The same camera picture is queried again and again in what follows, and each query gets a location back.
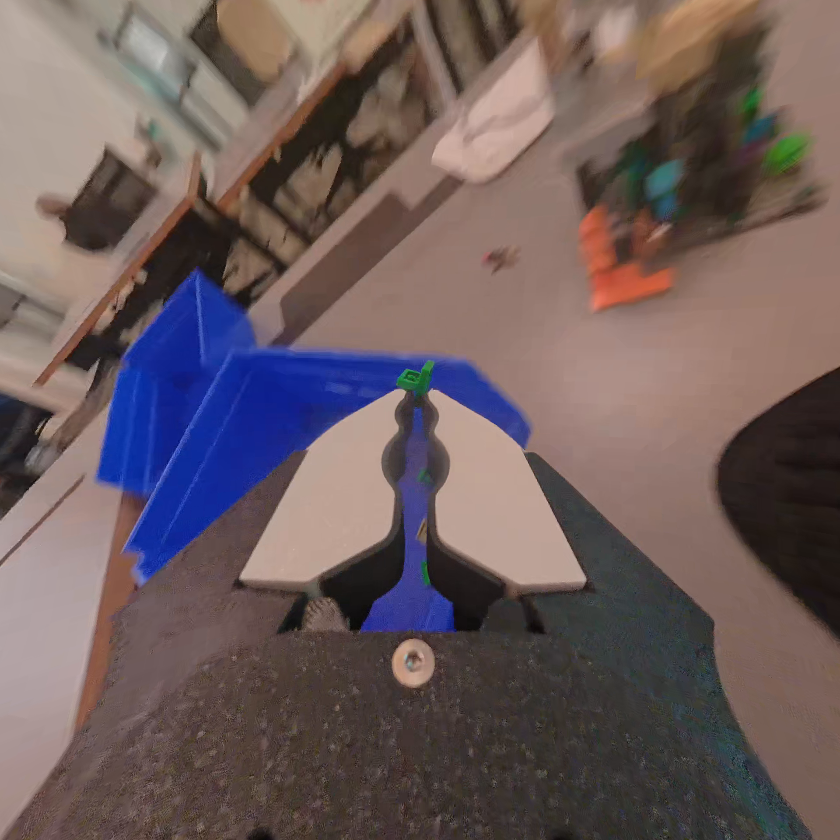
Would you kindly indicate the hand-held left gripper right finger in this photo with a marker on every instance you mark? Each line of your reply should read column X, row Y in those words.
column 505, row 518

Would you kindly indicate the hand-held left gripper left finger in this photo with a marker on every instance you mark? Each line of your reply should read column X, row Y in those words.
column 328, row 518

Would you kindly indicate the green square toy brick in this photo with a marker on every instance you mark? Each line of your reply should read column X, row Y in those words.
column 417, row 379

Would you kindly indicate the toy brick tower model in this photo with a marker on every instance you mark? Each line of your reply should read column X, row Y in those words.
column 689, row 131

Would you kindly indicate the grey desk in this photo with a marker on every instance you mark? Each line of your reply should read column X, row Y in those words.
column 590, row 394

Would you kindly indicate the small dark red toy piece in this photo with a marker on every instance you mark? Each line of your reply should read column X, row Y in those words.
column 500, row 258

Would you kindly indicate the orange toy brick plate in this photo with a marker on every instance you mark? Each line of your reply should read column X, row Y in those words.
column 617, row 282

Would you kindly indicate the white stand base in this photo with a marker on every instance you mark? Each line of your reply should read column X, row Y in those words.
column 499, row 124

